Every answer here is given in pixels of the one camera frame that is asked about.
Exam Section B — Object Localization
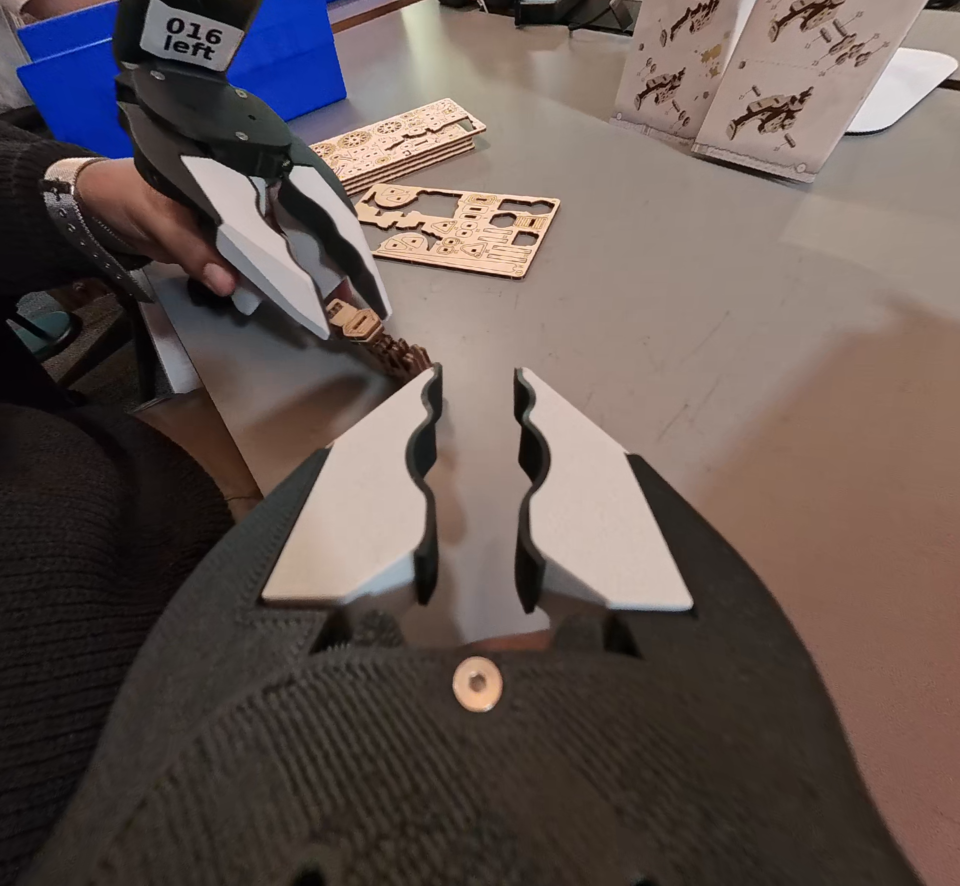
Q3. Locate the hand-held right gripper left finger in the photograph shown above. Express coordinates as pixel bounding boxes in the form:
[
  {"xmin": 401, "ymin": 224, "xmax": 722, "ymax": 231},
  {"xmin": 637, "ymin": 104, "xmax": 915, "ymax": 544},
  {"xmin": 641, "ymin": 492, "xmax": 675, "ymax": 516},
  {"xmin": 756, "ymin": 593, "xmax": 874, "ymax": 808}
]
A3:
[{"xmin": 261, "ymin": 367, "xmax": 444, "ymax": 607}]

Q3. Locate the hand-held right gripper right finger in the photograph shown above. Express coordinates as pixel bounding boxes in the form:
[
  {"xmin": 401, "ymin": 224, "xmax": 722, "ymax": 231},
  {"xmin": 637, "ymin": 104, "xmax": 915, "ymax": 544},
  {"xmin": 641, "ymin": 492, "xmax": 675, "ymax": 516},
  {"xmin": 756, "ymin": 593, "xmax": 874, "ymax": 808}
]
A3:
[{"xmin": 514, "ymin": 367, "xmax": 693, "ymax": 614}]

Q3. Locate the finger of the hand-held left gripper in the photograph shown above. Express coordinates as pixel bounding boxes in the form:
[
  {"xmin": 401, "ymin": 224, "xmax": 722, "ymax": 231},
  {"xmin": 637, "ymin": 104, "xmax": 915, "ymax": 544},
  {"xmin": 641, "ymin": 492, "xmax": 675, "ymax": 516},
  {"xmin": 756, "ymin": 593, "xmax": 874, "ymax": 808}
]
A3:
[
  {"xmin": 273, "ymin": 160, "xmax": 393, "ymax": 322},
  {"xmin": 180, "ymin": 154, "xmax": 332, "ymax": 341}
]

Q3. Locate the single wooden puzzle sheet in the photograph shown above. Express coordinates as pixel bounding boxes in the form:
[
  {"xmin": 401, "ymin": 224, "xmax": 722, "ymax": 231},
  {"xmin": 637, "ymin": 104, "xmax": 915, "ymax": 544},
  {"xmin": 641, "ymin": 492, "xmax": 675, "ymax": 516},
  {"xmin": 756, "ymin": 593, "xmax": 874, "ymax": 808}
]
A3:
[{"xmin": 354, "ymin": 183, "xmax": 562, "ymax": 281}]

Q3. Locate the assembled wooden puzzle piece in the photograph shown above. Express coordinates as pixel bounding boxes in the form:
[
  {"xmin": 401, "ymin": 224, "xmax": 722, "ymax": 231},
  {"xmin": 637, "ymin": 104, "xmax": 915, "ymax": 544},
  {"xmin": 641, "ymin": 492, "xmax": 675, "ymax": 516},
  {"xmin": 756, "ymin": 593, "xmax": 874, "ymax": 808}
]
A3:
[{"xmin": 326, "ymin": 298, "xmax": 433, "ymax": 381}]

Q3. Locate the person's left forearm black sleeve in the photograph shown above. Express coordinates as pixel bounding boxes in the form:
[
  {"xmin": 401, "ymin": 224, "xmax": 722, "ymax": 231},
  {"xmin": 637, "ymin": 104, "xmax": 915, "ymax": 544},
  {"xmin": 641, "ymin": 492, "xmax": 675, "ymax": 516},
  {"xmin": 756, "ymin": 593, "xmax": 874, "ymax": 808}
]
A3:
[{"xmin": 0, "ymin": 121, "xmax": 136, "ymax": 324}]

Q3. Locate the grey desk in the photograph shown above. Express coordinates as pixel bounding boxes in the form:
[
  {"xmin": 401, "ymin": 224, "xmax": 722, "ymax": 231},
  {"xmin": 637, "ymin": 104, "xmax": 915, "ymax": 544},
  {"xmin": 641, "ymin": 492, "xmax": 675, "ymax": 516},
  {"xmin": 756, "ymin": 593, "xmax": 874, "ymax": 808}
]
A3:
[{"xmin": 138, "ymin": 0, "xmax": 960, "ymax": 886}]

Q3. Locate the person's left hand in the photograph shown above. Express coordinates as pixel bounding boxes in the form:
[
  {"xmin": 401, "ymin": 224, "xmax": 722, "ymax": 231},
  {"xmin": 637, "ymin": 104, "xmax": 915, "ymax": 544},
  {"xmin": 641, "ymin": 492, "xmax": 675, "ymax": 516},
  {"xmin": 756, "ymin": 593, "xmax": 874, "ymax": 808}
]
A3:
[{"xmin": 75, "ymin": 158, "xmax": 239, "ymax": 299}]

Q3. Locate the stack of wooden puzzle sheets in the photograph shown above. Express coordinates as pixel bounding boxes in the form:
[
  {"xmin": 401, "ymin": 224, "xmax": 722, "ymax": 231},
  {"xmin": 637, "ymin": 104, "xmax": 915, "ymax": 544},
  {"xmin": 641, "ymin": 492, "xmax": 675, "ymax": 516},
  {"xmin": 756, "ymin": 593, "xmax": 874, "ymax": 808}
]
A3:
[{"xmin": 309, "ymin": 100, "xmax": 489, "ymax": 197}]

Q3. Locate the large blue plastic bin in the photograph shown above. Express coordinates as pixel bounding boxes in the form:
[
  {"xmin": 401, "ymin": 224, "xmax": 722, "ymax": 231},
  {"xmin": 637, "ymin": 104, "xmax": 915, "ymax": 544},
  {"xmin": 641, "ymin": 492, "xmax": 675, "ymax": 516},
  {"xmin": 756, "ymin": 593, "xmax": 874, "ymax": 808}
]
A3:
[{"xmin": 16, "ymin": 0, "xmax": 348, "ymax": 161}]

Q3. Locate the person's black sweater torso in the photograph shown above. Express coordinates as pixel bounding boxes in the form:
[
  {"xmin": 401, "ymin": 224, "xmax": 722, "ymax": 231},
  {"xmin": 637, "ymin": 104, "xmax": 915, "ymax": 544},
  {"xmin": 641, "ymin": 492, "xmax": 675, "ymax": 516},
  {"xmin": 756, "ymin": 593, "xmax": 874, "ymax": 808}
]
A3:
[{"xmin": 0, "ymin": 398, "xmax": 235, "ymax": 886}]

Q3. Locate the black flat device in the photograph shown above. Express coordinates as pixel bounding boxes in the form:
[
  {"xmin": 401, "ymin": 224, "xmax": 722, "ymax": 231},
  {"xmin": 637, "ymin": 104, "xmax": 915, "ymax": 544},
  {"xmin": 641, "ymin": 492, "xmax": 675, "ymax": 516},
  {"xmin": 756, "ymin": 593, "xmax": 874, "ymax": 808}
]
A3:
[{"xmin": 516, "ymin": 0, "xmax": 594, "ymax": 26}]

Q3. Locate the black stand plate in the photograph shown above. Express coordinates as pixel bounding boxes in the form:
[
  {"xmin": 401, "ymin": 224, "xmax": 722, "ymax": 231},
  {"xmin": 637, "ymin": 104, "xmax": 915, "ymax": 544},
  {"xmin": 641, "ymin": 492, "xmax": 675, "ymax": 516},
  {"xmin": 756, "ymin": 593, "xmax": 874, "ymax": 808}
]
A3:
[{"xmin": 570, "ymin": 0, "xmax": 646, "ymax": 38}]

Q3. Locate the white monitor base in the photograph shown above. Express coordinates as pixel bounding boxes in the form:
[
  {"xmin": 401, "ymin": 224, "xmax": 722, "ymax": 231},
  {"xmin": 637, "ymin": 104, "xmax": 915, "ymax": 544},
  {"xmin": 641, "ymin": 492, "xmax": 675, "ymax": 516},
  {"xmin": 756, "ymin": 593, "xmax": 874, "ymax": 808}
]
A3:
[{"xmin": 847, "ymin": 47, "xmax": 960, "ymax": 136}]

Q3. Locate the black chair frame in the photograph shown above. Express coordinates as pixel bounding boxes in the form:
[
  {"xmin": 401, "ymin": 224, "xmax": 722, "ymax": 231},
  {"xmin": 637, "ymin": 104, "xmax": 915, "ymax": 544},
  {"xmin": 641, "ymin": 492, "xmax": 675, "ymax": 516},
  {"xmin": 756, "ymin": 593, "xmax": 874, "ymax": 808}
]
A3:
[{"xmin": 0, "ymin": 278, "xmax": 160, "ymax": 407}]

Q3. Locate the grey perforated wrist strap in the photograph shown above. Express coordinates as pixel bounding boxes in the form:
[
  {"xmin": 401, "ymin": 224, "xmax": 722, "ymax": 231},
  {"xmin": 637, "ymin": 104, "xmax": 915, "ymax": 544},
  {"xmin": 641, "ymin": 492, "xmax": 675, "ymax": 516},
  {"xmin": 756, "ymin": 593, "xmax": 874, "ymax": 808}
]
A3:
[{"xmin": 39, "ymin": 157, "xmax": 156, "ymax": 303}]

